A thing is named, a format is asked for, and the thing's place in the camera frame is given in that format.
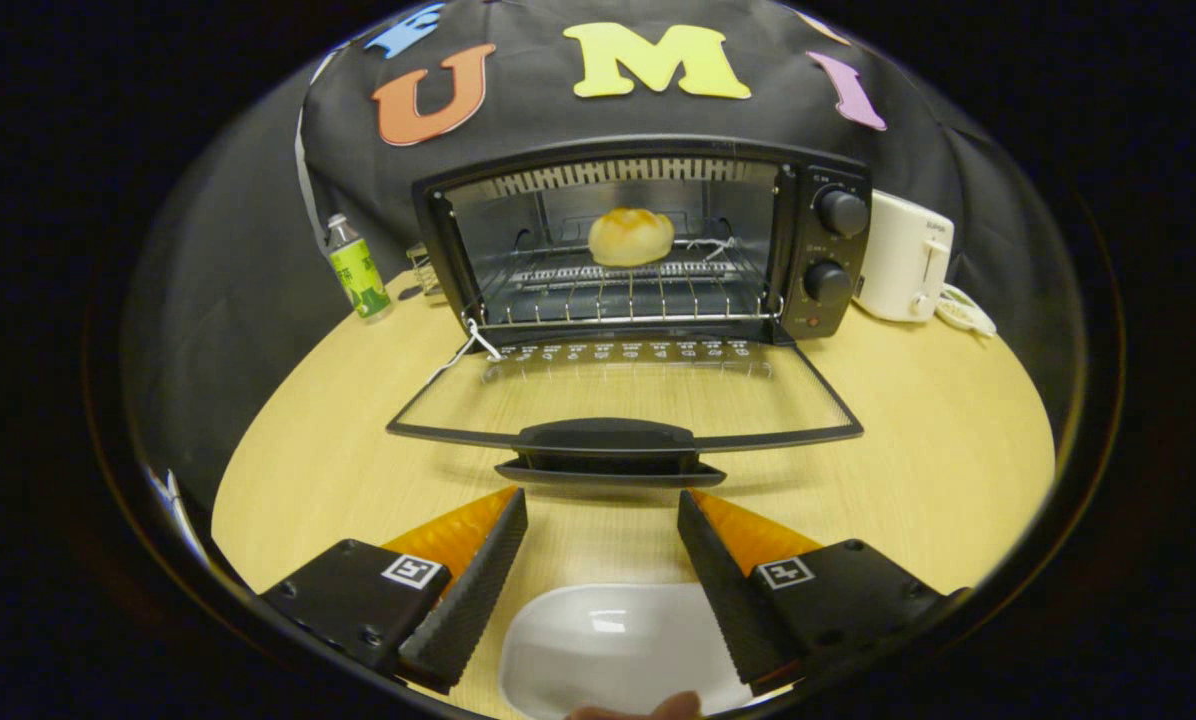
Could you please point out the white pop-up toaster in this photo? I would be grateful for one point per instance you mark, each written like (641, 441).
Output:
(898, 260)

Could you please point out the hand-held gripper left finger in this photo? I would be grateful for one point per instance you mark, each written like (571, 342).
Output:
(473, 600)

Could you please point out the green label drink bottle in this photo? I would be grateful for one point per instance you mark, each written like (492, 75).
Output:
(360, 275)

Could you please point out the small white seed dish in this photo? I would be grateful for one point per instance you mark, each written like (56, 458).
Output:
(963, 312)

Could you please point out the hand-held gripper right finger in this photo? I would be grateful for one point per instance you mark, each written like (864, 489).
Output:
(733, 600)

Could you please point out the black toaster oven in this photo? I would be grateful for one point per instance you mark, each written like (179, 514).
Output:
(838, 245)

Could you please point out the white square plate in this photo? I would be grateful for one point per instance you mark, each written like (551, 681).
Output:
(608, 650)

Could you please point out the golden bread bun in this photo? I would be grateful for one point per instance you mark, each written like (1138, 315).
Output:
(630, 238)

